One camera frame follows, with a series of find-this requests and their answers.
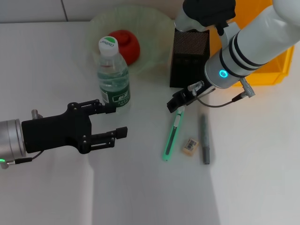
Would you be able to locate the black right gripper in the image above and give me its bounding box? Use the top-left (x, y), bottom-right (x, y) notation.
top-left (166, 79), bottom-right (215, 113)

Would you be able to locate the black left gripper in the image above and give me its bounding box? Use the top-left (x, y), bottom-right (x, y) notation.
top-left (21, 99), bottom-right (128, 154)

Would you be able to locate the green utility knife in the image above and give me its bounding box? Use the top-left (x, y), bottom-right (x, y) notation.
top-left (162, 105), bottom-right (186, 163)

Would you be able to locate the clear water bottle green label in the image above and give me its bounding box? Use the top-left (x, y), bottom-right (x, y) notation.
top-left (97, 35), bottom-right (131, 109)

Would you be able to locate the beige eraser with barcode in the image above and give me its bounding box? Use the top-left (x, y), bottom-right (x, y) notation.
top-left (181, 138), bottom-right (200, 156)

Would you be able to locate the grey marker pen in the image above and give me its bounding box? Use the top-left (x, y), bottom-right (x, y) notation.
top-left (200, 114), bottom-right (211, 165)

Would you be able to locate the red knitted toy orange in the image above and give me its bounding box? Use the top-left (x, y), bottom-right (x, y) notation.
top-left (108, 29), bottom-right (142, 66)

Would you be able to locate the black mesh pen holder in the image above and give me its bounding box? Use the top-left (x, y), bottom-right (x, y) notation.
top-left (169, 27), bottom-right (210, 89)

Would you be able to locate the green glass fruit plate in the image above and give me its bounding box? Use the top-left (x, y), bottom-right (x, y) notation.
top-left (88, 6), bottom-right (175, 75)

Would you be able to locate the yellow plastic bin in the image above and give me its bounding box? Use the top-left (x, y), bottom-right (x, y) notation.
top-left (209, 0), bottom-right (295, 88)

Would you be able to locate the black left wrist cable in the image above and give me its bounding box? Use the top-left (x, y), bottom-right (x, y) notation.
top-left (14, 150), bottom-right (45, 165)

